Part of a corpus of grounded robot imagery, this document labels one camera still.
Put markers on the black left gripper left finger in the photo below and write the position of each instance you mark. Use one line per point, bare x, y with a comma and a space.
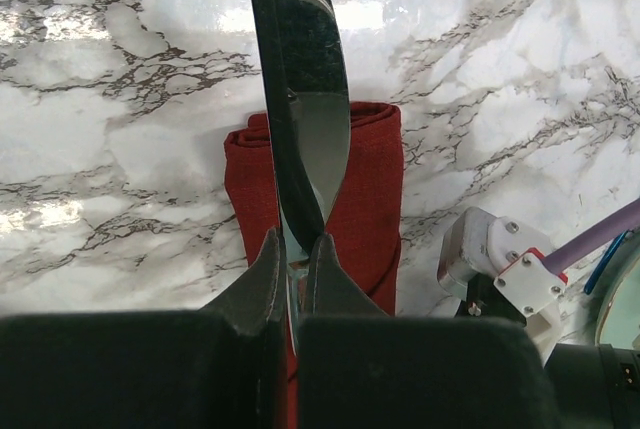
221, 366

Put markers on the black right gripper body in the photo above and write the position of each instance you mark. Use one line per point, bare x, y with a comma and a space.
595, 386

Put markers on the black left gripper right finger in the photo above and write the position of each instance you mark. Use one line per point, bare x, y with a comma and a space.
360, 368

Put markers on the blue handled fork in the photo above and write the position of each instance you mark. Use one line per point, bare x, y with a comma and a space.
603, 262

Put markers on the dark red cloth napkin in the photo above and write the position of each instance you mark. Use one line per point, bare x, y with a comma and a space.
365, 221

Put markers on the silver table knife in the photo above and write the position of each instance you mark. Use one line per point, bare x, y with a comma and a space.
308, 110

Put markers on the light green plate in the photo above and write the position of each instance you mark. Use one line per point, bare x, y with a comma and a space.
618, 319

